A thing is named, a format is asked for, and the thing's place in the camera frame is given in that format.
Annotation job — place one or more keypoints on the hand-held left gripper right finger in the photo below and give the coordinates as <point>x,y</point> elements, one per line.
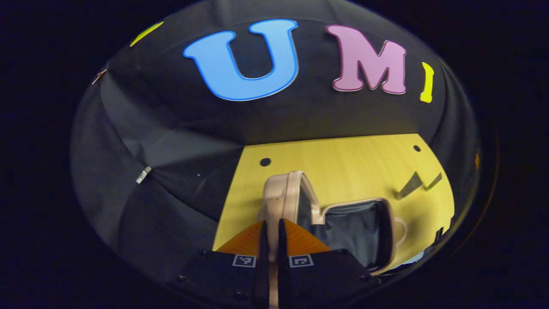
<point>283,266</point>

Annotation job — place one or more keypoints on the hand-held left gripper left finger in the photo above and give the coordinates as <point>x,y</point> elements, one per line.
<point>263,266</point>

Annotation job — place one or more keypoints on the pink suitcase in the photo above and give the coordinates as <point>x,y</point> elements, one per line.
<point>283,193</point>

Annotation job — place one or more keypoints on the silver cloth clip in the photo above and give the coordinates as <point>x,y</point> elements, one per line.
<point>143,174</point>

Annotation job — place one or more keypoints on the black backdrop cloth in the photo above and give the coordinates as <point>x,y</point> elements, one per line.
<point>171,128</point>

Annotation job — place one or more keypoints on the copper cloth clip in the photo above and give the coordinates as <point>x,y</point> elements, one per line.
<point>99,76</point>

